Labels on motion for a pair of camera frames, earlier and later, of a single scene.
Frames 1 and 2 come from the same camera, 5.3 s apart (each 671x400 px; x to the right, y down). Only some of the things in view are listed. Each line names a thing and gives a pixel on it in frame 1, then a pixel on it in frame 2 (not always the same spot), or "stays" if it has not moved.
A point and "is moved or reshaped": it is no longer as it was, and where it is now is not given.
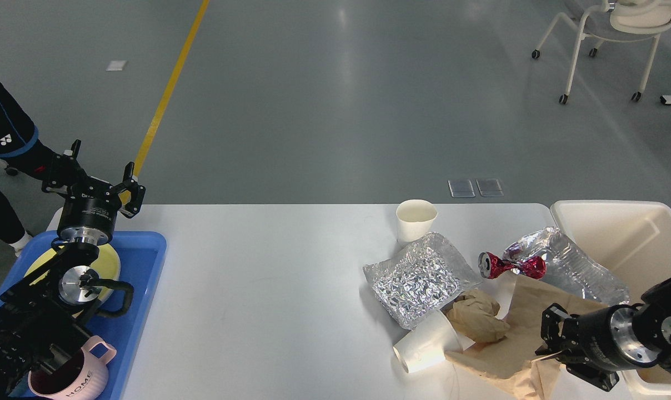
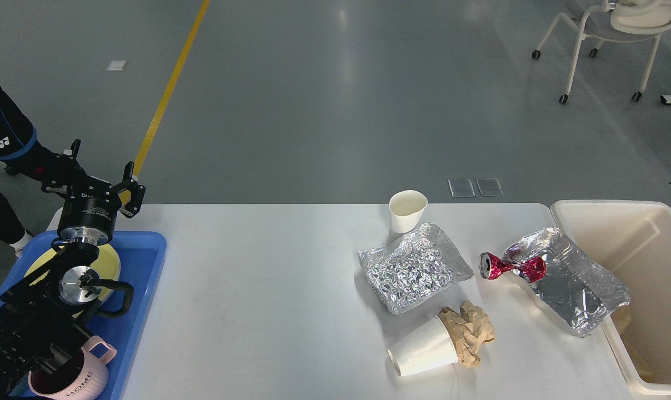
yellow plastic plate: (106, 264) stays
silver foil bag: (565, 269) stays
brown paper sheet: (509, 369) is moved or reshaped
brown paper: (476, 316) → (469, 329)
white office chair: (621, 20) stays
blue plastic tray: (139, 254) stays
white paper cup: (415, 218) is moved or reshaped
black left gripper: (89, 213) stays
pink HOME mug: (85, 375) stays
